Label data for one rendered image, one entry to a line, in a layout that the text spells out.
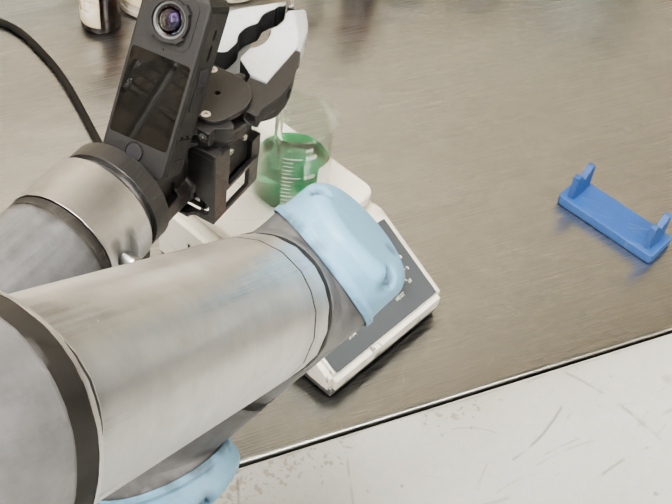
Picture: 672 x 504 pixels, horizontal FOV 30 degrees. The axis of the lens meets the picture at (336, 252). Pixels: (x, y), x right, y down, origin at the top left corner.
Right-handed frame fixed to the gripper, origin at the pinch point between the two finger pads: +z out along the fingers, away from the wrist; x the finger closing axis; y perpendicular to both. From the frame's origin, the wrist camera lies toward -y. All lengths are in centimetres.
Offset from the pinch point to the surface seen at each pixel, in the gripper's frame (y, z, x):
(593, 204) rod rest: 24.4, 21.2, 20.6
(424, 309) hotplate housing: 23.5, 1.1, 14.0
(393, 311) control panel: 22.5, -1.3, 12.3
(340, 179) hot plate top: 17.0, 3.8, 3.9
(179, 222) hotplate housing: 19.5, -5.4, -5.0
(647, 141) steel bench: 25.2, 32.9, 21.6
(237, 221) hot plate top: 17.2, -4.5, -0.3
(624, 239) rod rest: 24.6, 19.0, 24.5
